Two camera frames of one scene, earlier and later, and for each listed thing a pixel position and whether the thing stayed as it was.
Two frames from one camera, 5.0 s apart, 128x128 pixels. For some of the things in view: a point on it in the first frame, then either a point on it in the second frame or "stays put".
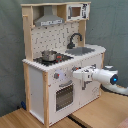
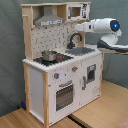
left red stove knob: x=56 y=75 stays put
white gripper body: x=85 y=74 -> x=87 y=26
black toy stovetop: x=58 y=60 stays put
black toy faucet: x=71 y=45 stays put
